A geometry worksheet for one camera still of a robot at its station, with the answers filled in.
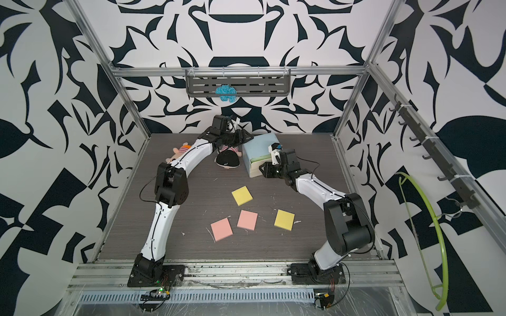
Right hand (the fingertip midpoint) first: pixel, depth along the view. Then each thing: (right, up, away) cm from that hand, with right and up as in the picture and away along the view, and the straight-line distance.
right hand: (262, 163), depth 90 cm
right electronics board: (+22, -48, -19) cm, 56 cm away
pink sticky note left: (-18, -28, -5) cm, 33 cm away
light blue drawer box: (-3, +5, +1) cm, 6 cm away
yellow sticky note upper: (-10, -16, +6) cm, 19 cm away
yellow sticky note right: (+10, -25, -3) cm, 26 cm away
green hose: (+45, -18, -37) cm, 61 cm away
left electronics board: (-40, -48, -17) cm, 65 cm away
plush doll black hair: (-17, +2, +7) cm, 18 cm away
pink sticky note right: (-7, -25, -2) cm, 26 cm away
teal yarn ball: (-17, +32, +1) cm, 36 cm away
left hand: (-5, +14, +8) cm, 17 cm away
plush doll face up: (-43, +5, +15) cm, 46 cm away
